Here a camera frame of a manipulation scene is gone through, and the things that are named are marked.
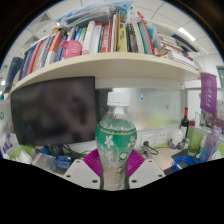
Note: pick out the beige shelf with books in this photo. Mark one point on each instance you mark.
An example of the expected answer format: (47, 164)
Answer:
(106, 63)

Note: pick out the black desk mat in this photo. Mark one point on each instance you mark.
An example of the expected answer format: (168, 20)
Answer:
(179, 154)

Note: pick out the white tissue pack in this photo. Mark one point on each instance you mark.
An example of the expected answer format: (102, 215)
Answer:
(24, 156)

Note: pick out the dark wine bottle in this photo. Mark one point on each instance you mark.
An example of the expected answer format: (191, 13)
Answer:
(184, 125)

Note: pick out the small blue box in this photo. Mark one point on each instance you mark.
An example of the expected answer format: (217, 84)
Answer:
(63, 162)

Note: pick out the clear plastic box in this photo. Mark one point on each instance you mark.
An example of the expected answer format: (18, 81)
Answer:
(45, 161)

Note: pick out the black computer monitor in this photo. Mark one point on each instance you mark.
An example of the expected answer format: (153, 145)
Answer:
(53, 111)

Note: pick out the white jar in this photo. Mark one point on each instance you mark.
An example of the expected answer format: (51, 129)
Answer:
(176, 137)

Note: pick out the ceiling light panel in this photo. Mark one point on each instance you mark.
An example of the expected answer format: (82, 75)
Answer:
(186, 34)

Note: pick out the purple hanging banner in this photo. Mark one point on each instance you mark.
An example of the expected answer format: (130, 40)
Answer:
(208, 93)

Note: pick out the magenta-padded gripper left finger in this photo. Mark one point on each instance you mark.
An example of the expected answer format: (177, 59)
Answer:
(80, 173)

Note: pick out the white wall power outlet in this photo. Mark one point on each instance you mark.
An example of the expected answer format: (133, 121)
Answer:
(147, 139)
(162, 136)

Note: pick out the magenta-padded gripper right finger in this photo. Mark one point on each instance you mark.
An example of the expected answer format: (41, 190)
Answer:
(148, 171)

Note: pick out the green translucent drinking glass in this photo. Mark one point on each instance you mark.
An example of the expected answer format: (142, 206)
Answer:
(194, 143)

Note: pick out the purple translucent water bottle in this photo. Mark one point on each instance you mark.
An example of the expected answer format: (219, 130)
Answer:
(209, 146)

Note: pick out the green-labelled clear drink bottle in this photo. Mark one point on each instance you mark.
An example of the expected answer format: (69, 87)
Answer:
(116, 140)

